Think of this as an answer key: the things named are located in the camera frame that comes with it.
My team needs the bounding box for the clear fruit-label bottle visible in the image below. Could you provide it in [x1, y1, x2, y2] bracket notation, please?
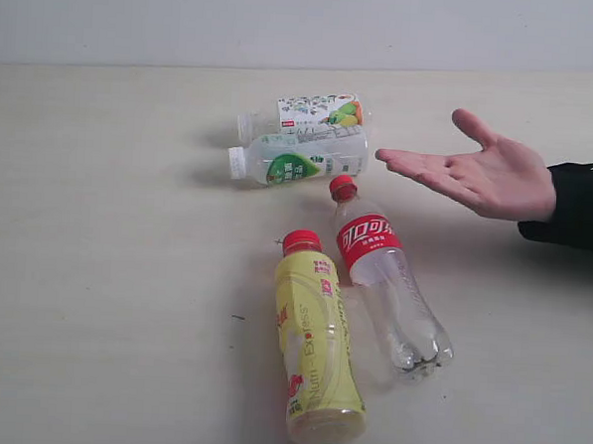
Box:
[237, 92, 372, 146]

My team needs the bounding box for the yellow Nutri-Express bottle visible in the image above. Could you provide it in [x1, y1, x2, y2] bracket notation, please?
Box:
[274, 229, 366, 444]

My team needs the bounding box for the black sleeved forearm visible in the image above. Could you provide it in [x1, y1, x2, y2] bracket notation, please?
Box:
[518, 163, 593, 251]

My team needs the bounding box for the clear red-label cola bottle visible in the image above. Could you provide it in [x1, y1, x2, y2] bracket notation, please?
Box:
[329, 175, 454, 379]

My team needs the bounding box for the clear green-label drink bottle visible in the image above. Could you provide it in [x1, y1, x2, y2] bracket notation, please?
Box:
[227, 126, 369, 187]

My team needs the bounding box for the person's open hand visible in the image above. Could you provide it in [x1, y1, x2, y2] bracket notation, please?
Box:
[375, 108, 556, 222]

